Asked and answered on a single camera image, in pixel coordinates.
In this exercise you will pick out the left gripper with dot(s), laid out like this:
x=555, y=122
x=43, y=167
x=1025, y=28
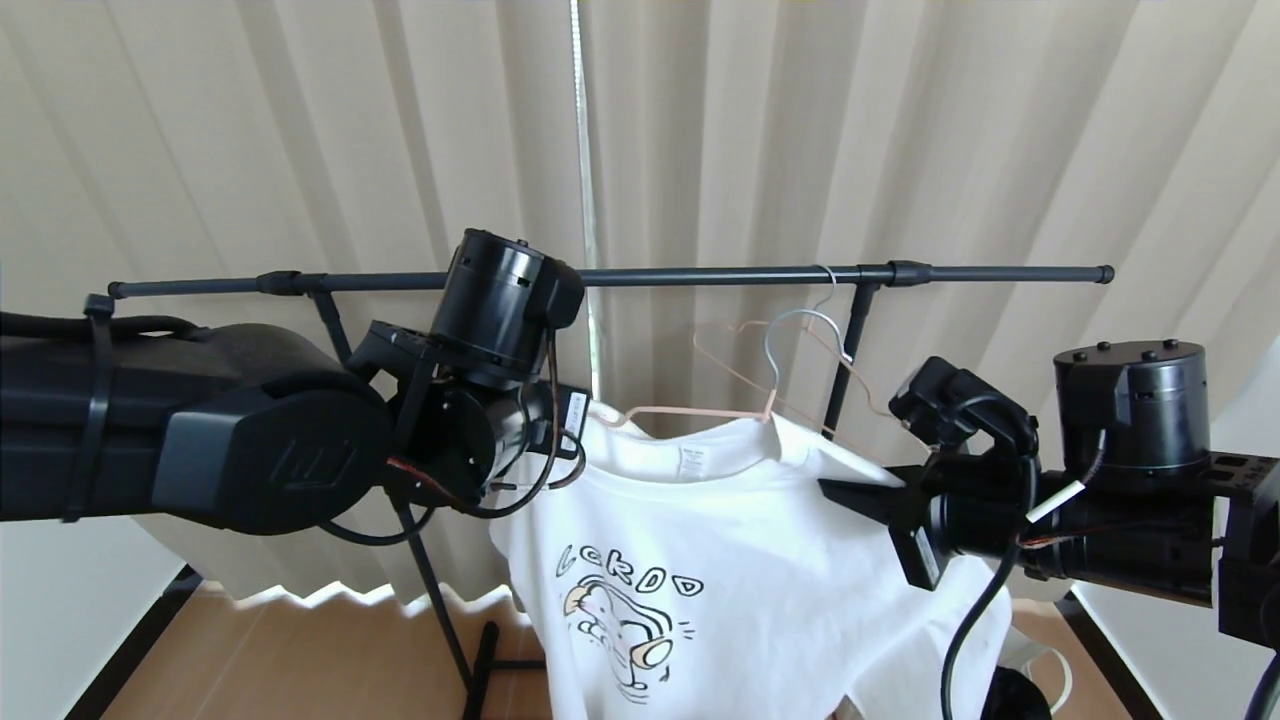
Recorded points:
x=545, y=430

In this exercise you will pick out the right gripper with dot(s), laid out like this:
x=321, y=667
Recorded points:
x=990, y=525

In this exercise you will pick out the pink clothes hanger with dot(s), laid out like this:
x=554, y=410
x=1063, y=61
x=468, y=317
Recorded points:
x=740, y=378
x=700, y=412

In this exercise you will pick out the black garment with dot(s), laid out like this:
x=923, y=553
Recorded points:
x=1020, y=700

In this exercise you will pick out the white printed t-shirt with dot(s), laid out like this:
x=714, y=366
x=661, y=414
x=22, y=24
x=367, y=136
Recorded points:
x=750, y=540

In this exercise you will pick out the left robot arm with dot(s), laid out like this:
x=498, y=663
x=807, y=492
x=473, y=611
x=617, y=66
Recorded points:
x=250, y=450

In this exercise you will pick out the white laundry basket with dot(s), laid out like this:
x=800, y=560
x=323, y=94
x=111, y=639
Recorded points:
x=1035, y=655

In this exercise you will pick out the black clothes rack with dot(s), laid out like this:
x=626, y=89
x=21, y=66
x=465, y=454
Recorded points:
x=750, y=274

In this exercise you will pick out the beige curtain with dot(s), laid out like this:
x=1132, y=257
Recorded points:
x=250, y=130

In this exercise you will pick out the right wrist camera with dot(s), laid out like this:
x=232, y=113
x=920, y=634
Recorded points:
x=950, y=400

